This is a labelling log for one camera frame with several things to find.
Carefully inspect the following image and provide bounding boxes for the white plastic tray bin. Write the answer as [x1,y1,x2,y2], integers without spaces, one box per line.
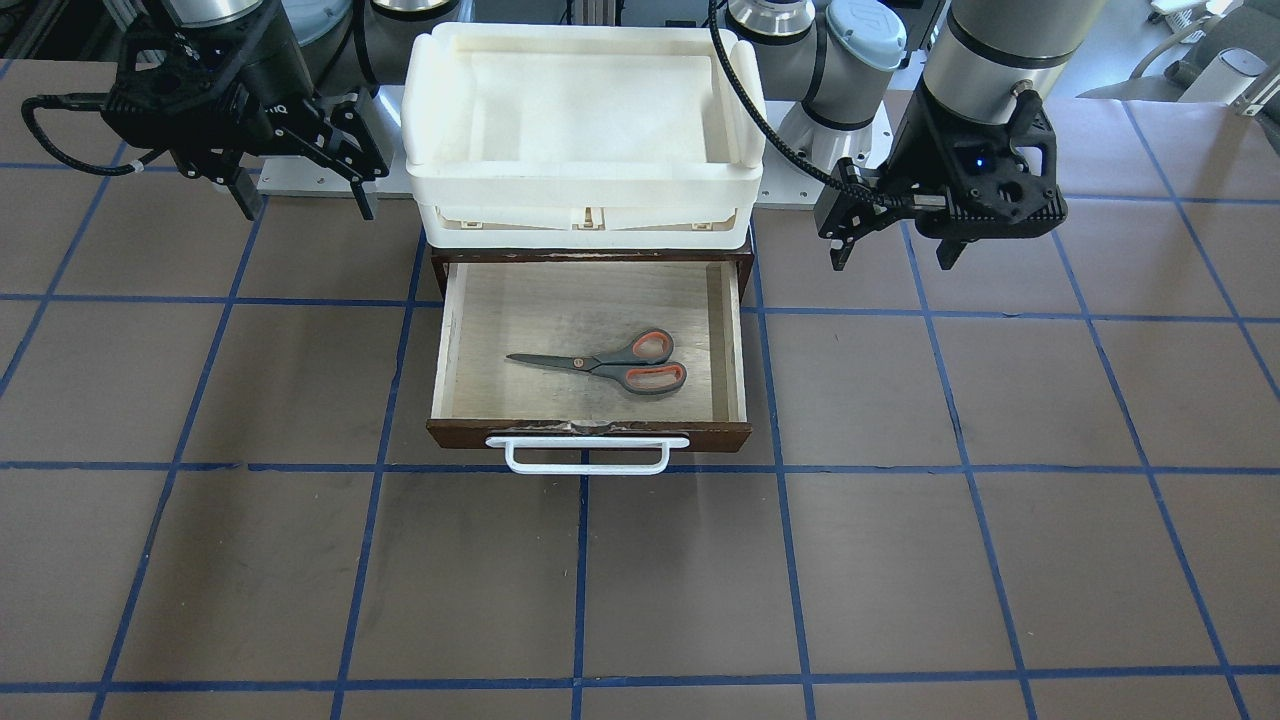
[401,23,765,250]

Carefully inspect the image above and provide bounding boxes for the wooden drawer with white handle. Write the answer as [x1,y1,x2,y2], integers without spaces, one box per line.
[426,259,753,474]

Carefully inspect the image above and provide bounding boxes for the grey orange scissors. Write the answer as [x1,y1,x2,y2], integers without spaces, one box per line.
[506,328,687,396]

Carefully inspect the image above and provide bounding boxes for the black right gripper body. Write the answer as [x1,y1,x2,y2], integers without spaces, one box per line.
[100,1,326,184]

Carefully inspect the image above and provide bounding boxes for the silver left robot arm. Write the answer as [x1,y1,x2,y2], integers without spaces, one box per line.
[707,1,1102,270]

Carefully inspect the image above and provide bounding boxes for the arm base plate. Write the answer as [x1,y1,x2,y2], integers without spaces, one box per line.
[756,100,893,210]
[257,85,412,199]

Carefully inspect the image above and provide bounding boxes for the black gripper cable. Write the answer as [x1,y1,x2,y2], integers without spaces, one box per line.
[708,0,886,206]

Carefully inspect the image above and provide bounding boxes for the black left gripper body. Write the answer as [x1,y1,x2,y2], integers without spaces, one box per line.
[879,88,1068,241]

